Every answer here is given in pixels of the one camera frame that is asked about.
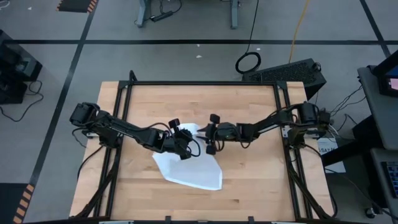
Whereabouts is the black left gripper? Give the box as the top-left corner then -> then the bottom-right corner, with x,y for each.
160,118 -> 194,161

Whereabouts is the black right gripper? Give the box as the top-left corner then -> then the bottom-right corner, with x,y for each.
196,114 -> 241,156

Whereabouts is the white cloth napkin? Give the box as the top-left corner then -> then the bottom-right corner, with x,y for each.
152,123 -> 223,191

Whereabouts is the black computer tower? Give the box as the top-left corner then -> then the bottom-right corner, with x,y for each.
241,58 -> 327,100

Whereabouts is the grey-blue desk leg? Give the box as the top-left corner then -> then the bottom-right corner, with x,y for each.
229,0 -> 239,30
136,0 -> 152,28

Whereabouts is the black power strip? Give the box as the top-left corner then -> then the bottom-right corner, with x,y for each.
150,11 -> 174,22

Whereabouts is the white labelled box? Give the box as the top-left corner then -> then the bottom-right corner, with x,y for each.
317,136 -> 346,174

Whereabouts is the black orange-striped floor plate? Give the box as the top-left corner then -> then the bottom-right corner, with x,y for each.
0,182 -> 35,224
55,0 -> 99,14

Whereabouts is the grey side desk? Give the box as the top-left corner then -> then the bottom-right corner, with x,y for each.
357,65 -> 398,151
369,147 -> 398,209

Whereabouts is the black equipment stack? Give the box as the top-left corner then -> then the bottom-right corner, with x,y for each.
0,29 -> 44,105

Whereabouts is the black monitor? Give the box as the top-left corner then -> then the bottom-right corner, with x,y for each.
373,51 -> 398,98

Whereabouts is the black keyboard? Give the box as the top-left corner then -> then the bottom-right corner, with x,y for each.
381,161 -> 398,199

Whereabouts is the black left camera cable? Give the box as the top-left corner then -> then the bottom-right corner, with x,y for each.
189,138 -> 202,157

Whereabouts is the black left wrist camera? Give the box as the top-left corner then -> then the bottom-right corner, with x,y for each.
162,133 -> 183,153

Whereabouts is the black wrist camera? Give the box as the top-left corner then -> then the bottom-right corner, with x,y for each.
219,122 -> 239,141
162,133 -> 183,153

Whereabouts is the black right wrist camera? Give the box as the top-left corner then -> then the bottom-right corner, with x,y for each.
219,122 -> 239,141

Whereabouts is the black metal table frame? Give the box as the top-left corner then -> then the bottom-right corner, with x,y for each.
74,70 -> 335,223

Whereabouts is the coiled black cable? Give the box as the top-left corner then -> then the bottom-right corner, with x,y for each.
234,0 -> 262,75

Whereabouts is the yellow cable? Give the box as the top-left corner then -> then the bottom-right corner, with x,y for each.
288,0 -> 311,64

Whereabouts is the thin black cable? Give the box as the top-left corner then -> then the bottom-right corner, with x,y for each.
329,84 -> 368,116

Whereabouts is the black floor cable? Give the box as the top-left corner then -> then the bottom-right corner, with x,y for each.
0,80 -> 44,123

